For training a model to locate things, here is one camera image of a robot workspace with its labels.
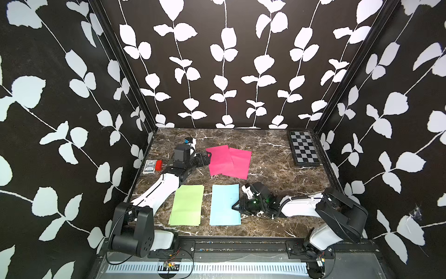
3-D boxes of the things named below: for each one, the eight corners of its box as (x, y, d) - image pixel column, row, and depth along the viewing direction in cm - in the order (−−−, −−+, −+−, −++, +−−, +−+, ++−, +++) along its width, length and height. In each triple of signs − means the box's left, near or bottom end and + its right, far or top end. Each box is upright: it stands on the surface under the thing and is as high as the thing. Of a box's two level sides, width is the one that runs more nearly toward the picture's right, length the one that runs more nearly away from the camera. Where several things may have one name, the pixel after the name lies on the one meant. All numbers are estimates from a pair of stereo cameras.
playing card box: (143, 174, 100) (141, 172, 98) (148, 162, 106) (146, 159, 104) (160, 174, 101) (159, 172, 98) (164, 162, 106) (162, 159, 104)
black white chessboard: (296, 166, 105) (297, 163, 102) (286, 133, 122) (287, 130, 120) (323, 166, 105) (325, 163, 102) (309, 133, 123) (311, 130, 120)
